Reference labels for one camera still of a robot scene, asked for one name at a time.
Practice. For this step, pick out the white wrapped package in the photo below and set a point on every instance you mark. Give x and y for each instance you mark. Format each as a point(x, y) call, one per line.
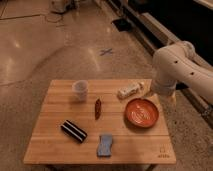
point(129, 90)

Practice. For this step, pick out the long white wall rail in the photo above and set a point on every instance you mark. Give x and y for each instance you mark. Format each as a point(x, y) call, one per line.
point(168, 38)

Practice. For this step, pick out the orange ceramic bowl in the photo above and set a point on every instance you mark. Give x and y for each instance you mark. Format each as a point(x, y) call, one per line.
point(141, 113)

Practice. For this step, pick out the translucent plastic cup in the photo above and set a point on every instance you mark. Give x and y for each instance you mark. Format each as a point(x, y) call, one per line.
point(80, 89)

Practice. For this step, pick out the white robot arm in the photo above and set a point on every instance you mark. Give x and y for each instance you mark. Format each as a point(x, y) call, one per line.
point(174, 63)

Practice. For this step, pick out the wooden table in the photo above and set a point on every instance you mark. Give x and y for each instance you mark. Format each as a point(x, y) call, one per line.
point(102, 113)

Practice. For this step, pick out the blue sponge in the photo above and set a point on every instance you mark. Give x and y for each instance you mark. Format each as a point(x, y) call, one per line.
point(104, 146)

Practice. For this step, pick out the black white striped case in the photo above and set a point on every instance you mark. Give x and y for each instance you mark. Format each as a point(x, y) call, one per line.
point(74, 131)

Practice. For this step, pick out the black floor mat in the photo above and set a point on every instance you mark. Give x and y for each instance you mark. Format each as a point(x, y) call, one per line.
point(122, 24)

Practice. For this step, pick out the white machine base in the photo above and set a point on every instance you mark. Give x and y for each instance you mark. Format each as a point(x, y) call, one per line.
point(61, 6)

